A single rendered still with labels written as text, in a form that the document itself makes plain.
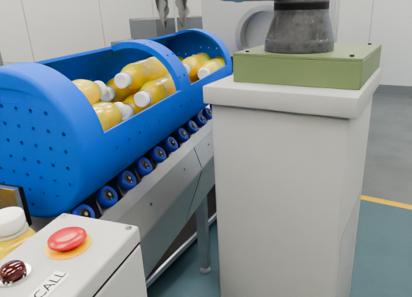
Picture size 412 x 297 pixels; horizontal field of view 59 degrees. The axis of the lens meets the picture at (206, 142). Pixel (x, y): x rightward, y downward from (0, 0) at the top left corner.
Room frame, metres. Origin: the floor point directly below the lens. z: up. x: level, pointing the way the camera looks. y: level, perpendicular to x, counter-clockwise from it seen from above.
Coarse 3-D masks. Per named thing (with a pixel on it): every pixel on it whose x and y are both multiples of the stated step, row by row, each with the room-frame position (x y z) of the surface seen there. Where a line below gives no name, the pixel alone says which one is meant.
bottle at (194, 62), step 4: (192, 56) 1.27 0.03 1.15; (196, 56) 1.29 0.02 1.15; (200, 56) 1.31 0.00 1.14; (204, 56) 1.33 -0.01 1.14; (208, 56) 1.36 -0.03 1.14; (184, 60) 1.24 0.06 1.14; (188, 60) 1.24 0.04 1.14; (192, 60) 1.24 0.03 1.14; (196, 60) 1.25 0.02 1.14; (200, 60) 1.28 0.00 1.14; (204, 60) 1.31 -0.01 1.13; (188, 64) 1.22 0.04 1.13; (192, 64) 1.23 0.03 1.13; (196, 64) 1.24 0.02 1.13; (200, 64) 1.26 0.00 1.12; (192, 68) 1.22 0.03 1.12; (196, 68) 1.23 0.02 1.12; (192, 72) 1.22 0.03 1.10; (196, 72) 1.24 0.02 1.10; (192, 76) 1.24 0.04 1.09
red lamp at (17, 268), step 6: (6, 264) 0.26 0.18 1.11; (12, 264) 0.26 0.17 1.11; (18, 264) 0.26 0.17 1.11; (24, 264) 0.26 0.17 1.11; (0, 270) 0.25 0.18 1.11; (6, 270) 0.25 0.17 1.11; (12, 270) 0.25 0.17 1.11; (18, 270) 0.25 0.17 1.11; (24, 270) 0.26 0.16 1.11; (0, 276) 0.25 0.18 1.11; (6, 276) 0.25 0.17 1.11; (12, 276) 0.25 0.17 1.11; (18, 276) 0.25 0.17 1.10
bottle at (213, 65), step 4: (220, 56) 1.35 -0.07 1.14; (208, 60) 1.28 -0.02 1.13; (212, 60) 1.26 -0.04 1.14; (216, 60) 1.28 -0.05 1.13; (220, 60) 1.30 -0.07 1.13; (204, 64) 1.22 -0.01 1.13; (208, 64) 1.22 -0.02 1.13; (212, 64) 1.22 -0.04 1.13; (216, 64) 1.24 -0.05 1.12; (220, 64) 1.27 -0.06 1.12; (224, 64) 1.30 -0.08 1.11; (200, 68) 1.22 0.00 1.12; (208, 68) 1.21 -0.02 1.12; (212, 68) 1.21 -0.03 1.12; (216, 68) 1.22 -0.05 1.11
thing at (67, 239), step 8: (56, 232) 0.31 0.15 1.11; (64, 232) 0.30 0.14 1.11; (72, 232) 0.30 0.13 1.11; (80, 232) 0.30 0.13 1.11; (48, 240) 0.29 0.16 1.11; (56, 240) 0.29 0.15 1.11; (64, 240) 0.29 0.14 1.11; (72, 240) 0.29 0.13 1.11; (80, 240) 0.29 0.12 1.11; (56, 248) 0.28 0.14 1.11; (64, 248) 0.28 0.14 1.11; (72, 248) 0.28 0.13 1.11
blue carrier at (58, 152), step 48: (144, 48) 0.96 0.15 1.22; (192, 48) 1.41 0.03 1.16; (0, 96) 0.61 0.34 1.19; (48, 96) 0.57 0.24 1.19; (192, 96) 0.99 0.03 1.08; (0, 144) 0.61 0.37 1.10; (48, 144) 0.57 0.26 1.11; (96, 144) 0.58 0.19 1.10; (144, 144) 0.75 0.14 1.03; (48, 192) 0.58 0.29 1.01
